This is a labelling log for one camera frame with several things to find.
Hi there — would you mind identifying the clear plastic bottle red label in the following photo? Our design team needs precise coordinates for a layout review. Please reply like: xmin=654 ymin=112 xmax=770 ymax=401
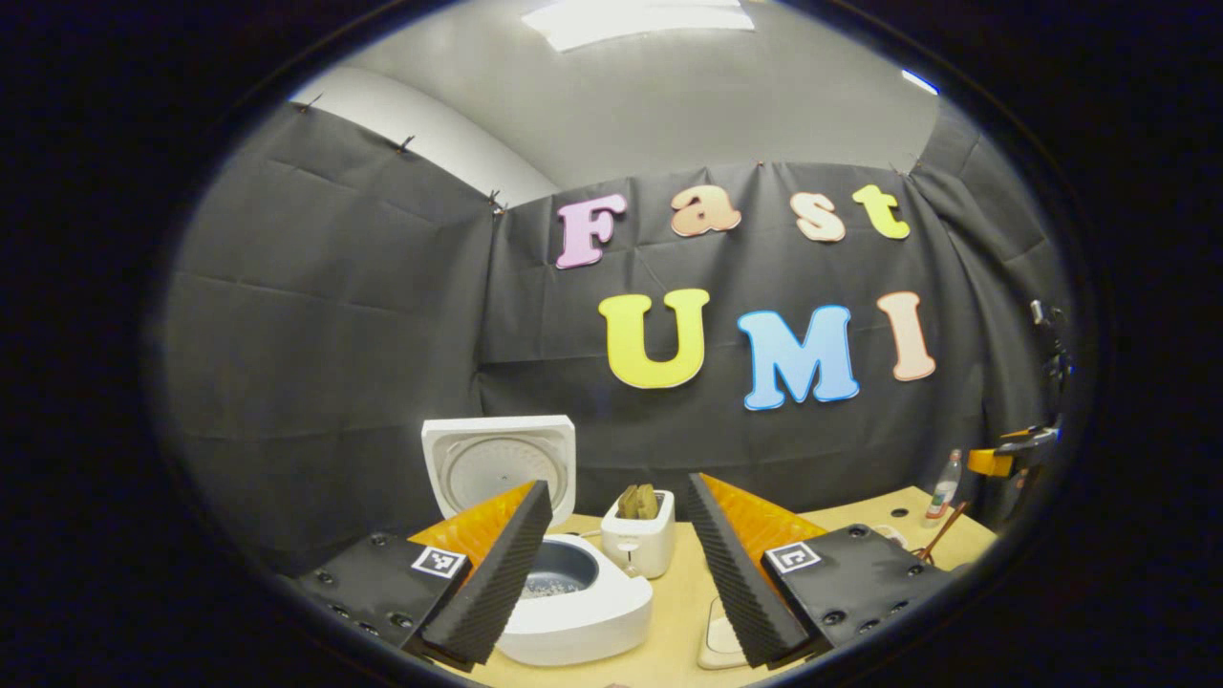
xmin=923 ymin=449 xmax=963 ymax=528

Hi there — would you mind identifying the white rice cooker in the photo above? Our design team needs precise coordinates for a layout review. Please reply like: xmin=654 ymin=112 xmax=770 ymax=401
xmin=421 ymin=415 xmax=654 ymax=667

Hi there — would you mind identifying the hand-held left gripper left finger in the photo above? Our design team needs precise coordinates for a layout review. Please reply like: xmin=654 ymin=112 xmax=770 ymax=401
xmin=287 ymin=478 xmax=553 ymax=673

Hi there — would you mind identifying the large ceiling light panel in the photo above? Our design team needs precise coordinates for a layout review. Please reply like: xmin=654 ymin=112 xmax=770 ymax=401
xmin=521 ymin=0 xmax=756 ymax=52

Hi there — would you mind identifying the black metal stand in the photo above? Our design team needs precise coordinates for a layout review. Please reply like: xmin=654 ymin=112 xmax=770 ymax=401
xmin=1030 ymin=299 xmax=1073 ymax=383

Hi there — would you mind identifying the white toaster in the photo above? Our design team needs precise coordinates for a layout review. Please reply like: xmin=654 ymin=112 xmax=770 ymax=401
xmin=601 ymin=490 xmax=676 ymax=580

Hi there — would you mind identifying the brown wooden spoon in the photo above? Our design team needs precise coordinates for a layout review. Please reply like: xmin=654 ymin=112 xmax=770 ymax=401
xmin=915 ymin=502 xmax=968 ymax=563

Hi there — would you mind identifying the clear plastic container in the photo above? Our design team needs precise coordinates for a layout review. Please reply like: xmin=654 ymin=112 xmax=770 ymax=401
xmin=697 ymin=597 xmax=751 ymax=670

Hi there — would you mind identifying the black backdrop cloth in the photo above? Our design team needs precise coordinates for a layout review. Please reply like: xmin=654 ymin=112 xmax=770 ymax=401
xmin=158 ymin=100 xmax=1076 ymax=574

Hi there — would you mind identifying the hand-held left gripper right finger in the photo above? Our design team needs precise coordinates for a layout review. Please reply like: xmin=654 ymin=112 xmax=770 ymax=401
xmin=686 ymin=472 xmax=956 ymax=670

